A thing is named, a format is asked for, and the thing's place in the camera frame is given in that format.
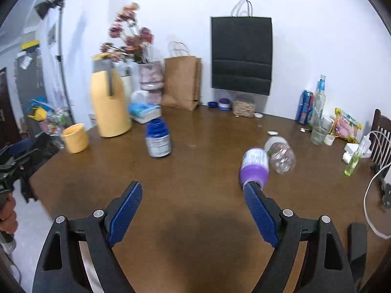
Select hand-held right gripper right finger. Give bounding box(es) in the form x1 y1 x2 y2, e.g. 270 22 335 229
243 181 356 293

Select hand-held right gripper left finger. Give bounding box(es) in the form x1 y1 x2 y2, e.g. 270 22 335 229
32 181 143 293

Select purple plastic bottle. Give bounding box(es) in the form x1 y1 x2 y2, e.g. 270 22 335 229
239 148 270 190

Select yellow plastic cup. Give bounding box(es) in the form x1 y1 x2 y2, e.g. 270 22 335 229
61 124 89 154

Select person's left hand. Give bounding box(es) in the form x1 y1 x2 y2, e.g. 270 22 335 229
0 194 18 235

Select pile of colourful clutter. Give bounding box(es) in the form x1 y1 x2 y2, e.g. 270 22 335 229
25 97 74 136

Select clear plastic bottle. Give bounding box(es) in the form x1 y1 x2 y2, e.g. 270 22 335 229
264 136 297 175

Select blue jar with label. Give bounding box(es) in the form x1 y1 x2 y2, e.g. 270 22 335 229
146 118 172 159

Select grey refrigerator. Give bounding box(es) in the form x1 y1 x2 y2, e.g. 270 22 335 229
13 40 47 106

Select yellow thermos jug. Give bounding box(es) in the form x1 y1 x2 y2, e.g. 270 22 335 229
90 53 132 138

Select blue and white tissue pack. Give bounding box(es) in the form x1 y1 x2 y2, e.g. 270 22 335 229
128 103 162 124

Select black rectangular object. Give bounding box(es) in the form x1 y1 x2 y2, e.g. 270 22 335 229
348 223 368 282

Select clear drinking glass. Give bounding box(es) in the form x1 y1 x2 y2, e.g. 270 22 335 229
311 115 334 146

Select green spray bottle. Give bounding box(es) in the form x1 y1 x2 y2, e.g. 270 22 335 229
344 142 366 177

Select clear jar of grains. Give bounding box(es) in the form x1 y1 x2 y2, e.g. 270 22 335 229
232 94 256 118

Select white power strip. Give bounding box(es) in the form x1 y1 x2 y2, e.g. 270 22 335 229
342 131 372 163

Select white plastic bag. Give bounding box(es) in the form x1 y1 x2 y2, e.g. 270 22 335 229
131 90 151 106

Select blue soda can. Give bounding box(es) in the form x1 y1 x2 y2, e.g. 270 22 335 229
295 90 315 125

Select yellow and pink snack packet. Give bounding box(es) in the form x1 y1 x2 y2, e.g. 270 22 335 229
332 107 363 144

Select glass bottle with blue cap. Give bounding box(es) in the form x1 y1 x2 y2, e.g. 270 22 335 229
308 75 327 128

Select brown paper bag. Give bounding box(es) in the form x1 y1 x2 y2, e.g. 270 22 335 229
161 41 202 112

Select dark wooden chair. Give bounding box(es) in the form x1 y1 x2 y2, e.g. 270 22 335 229
370 109 391 196

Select pink flowers in vase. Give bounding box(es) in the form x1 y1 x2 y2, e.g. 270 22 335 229
100 2 163 105

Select black paper bag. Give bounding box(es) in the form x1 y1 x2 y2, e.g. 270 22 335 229
210 0 272 96

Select white cable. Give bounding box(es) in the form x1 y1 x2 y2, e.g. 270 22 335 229
363 131 391 239

